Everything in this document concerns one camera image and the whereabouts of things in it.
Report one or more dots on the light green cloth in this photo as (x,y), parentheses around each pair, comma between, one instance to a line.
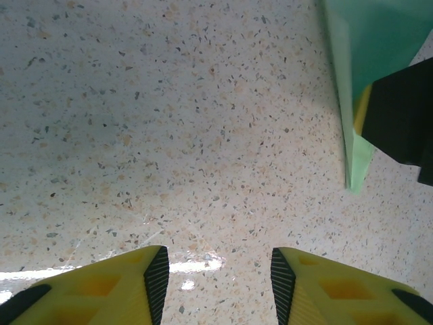
(379,34)

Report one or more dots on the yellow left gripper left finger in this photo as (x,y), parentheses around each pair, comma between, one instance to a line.
(118,294)

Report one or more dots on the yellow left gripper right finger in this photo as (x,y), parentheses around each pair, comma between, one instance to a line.
(338,298)

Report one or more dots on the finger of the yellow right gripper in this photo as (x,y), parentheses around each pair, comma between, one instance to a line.
(362,108)

